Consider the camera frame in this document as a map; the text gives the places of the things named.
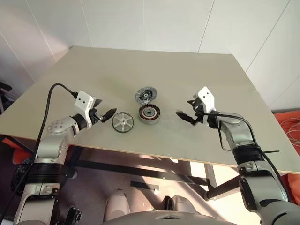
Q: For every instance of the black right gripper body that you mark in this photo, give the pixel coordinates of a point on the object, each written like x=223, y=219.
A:
x=199, y=110

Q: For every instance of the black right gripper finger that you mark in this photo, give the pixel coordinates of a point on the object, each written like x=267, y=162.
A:
x=191, y=102
x=186, y=117

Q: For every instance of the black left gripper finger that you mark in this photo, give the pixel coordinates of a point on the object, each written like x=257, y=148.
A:
x=108, y=115
x=97, y=103

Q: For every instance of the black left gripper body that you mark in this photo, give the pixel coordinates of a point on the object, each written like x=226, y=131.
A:
x=95, y=116

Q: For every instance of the silver spoked motor cover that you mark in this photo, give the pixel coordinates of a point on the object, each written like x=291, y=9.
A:
x=123, y=122

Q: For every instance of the motor stator with copper windings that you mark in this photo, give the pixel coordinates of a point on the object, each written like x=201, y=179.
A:
x=149, y=114

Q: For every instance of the silver motor rotor disc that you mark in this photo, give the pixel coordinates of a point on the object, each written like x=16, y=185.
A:
x=145, y=94

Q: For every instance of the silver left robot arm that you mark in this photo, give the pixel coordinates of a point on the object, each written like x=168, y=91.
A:
x=50, y=143

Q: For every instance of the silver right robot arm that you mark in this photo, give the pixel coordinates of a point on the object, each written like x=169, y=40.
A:
x=257, y=173

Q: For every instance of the black strip on floor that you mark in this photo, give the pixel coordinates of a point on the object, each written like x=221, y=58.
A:
x=144, y=185

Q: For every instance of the small white floor piece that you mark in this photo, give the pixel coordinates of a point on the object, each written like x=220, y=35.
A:
x=155, y=192

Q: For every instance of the orange fabric under table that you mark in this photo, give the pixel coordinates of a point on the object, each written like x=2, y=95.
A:
x=20, y=152

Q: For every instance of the beige rounded robot foot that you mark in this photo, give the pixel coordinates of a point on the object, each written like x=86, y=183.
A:
x=184, y=204
x=117, y=204

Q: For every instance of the black chair part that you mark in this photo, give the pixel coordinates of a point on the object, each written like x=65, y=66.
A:
x=4, y=87

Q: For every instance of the black fuzzy bundle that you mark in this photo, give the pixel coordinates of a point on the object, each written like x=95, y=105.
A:
x=20, y=173

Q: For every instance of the black floor device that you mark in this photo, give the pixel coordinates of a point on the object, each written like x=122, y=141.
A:
x=72, y=215

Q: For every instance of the grey robot torso edge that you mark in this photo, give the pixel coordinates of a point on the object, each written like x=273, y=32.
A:
x=168, y=218

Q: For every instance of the orange fabric beside table leg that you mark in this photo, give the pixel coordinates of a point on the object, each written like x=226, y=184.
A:
x=294, y=187

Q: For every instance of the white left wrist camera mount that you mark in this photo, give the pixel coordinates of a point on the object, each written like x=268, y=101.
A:
x=83, y=100

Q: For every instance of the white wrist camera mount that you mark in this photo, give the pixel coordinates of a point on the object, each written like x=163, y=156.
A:
x=207, y=97
x=83, y=100

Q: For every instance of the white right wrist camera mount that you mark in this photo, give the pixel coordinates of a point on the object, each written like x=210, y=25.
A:
x=207, y=97

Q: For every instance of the black metal table frame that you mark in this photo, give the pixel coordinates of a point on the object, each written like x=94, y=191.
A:
x=131, y=167

